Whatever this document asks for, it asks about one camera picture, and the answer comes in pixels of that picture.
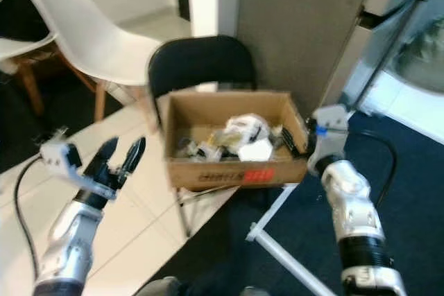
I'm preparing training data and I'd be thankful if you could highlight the clear plastic wrapper trash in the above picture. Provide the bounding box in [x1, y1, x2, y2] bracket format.
[176, 133, 226, 162]

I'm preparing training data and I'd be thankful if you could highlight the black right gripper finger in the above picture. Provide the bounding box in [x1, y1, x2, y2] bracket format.
[282, 128, 306, 159]

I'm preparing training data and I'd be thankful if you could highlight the white metal base bar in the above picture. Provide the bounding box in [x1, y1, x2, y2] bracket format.
[246, 184, 337, 296]

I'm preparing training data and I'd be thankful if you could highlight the grey right robot leg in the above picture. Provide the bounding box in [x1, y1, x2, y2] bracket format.
[239, 286, 271, 296]

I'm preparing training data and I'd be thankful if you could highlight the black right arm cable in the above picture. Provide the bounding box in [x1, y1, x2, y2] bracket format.
[347, 130, 398, 207]

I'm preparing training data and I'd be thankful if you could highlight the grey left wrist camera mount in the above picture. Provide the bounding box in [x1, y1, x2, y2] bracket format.
[40, 140, 105, 200]

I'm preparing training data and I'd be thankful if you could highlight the cardboard box with red print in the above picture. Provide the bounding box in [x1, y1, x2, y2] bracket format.
[158, 90, 311, 193]

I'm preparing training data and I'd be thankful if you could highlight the white chair with wooden legs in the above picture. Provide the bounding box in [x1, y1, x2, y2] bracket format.
[0, 31, 58, 116]
[26, 0, 162, 125]

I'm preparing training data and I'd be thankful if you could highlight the grey robot leg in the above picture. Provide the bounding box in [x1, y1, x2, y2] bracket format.
[135, 277, 182, 296]
[239, 286, 271, 296]

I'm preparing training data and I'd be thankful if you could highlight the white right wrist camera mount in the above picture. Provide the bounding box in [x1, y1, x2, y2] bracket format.
[309, 104, 352, 158]

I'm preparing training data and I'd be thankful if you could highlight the grey left robot leg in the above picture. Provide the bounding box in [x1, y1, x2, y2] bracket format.
[135, 277, 182, 296]

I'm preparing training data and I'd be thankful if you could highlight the glass panel with black frame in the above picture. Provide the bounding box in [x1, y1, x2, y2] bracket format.
[323, 0, 444, 120]

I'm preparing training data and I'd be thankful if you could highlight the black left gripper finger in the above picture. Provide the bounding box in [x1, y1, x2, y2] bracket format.
[94, 137, 120, 173]
[121, 137, 147, 175]

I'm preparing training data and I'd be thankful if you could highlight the small clear plastic scrap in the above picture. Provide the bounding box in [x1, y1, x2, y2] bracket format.
[42, 126, 71, 146]

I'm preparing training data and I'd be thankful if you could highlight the grey partition panel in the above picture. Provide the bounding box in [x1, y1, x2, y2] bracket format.
[236, 0, 382, 113]

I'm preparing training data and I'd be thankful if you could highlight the dark blue carpet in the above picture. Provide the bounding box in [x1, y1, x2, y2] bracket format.
[135, 112, 444, 296]
[0, 67, 105, 172]

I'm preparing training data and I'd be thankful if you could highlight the black folding chair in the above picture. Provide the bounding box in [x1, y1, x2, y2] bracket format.
[148, 35, 257, 238]

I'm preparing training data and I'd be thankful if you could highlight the white paper piece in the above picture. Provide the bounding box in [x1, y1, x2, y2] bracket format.
[238, 139, 275, 164]

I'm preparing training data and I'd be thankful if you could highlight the black bag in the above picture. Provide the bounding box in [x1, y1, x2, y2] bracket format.
[0, 0, 51, 42]

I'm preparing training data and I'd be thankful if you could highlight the white crumpled plastic trash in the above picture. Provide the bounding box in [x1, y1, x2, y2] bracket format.
[224, 114, 271, 148]

